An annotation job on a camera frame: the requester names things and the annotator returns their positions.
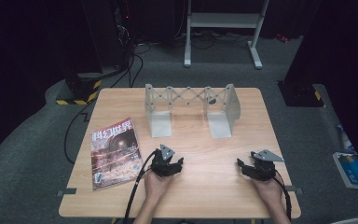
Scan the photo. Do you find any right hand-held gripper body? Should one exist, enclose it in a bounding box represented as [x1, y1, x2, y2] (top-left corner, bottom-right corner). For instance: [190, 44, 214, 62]
[248, 148, 285, 182]

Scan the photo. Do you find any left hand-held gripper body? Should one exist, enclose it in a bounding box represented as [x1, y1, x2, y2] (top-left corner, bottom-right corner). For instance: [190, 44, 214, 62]
[151, 143, 176, 178]

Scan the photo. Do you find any red glossy magazine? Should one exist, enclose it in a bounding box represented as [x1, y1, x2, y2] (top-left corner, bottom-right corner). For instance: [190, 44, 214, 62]
[89, 117, 145, 191]

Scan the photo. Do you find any person's left hand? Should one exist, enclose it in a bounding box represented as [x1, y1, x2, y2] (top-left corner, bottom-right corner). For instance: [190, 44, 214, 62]
[143, 169, 175, 203]

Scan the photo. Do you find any person's right hand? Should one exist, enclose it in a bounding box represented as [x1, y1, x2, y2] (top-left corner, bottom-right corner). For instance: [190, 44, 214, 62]
[250, 175, 284, 205]

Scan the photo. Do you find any grey tape strip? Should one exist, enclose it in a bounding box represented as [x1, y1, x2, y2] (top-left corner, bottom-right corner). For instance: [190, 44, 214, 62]
[283, 184, 304, 196]
[56, 188, 78, 198]

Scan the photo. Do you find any grey expandable metal book rack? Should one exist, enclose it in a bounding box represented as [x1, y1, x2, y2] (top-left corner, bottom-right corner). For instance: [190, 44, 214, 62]
[145, 82, 242, 139]

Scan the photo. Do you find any black stand base yellow mark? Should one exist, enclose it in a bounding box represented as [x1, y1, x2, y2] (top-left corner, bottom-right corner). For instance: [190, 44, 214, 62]
[276, 80, 326, 108]

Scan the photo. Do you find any blue and white box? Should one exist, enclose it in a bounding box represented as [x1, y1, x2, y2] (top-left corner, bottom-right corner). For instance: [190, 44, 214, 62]
[332, 151, 358, 191]

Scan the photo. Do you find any white flat object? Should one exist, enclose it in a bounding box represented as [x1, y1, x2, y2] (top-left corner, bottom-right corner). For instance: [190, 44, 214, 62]
[329, 217, 358, 224]

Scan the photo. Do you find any black yellow striped stand base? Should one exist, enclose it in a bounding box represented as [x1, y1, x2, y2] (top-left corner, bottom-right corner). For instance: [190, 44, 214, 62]
[55, 72, 103, 106]

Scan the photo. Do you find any white metal stand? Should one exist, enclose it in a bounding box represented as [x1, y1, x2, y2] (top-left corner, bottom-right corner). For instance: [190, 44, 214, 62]
[183, 0, 270, 70]

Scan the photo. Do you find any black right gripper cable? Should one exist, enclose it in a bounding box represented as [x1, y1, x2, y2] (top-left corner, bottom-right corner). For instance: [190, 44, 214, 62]
[273, 169, 294, 222]

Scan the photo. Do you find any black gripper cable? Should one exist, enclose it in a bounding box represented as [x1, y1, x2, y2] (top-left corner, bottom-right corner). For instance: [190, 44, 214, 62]
[273, 169, 294, 222]
[123, 149, 158, 224]

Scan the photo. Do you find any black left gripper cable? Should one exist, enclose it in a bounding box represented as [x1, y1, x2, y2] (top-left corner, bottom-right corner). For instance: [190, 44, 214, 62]
[123, 149, 158, 224]

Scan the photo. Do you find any black floor cable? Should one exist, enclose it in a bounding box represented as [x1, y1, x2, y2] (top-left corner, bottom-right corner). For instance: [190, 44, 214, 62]
[63, 98, 98, 165]

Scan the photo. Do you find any black cable bundle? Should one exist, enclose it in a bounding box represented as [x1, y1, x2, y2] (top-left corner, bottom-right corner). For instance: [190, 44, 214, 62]
[109, 41, 153, 89]

